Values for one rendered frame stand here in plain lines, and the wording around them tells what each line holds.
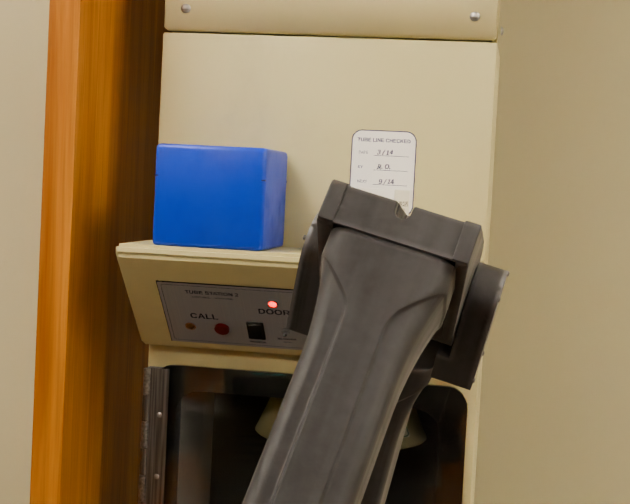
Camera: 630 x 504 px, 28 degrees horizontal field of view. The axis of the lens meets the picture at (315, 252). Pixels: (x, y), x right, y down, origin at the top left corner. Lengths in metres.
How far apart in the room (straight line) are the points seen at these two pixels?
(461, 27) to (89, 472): 0.56
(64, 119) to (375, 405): 0.66
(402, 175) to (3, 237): 0.73
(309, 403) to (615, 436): 1.10
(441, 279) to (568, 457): 1.07
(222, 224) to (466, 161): 0.24
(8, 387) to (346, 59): 0.78
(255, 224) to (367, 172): 0.14
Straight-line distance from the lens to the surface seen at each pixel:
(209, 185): 1.10
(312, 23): 1.20
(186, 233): 1.11
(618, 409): 1.63
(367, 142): 1.18
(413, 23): 1.19
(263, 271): 1.09
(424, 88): 1.18
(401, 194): 1.11
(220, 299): 1.13
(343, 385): 0.56
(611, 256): 1.61
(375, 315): 0.57
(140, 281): 1.14
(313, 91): 1.20
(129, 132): 1.31
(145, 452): 1.24
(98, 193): 1.22
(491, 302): 0.67
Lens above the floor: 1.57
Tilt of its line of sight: 3 degrees down
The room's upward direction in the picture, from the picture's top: 3 degrees clockwise
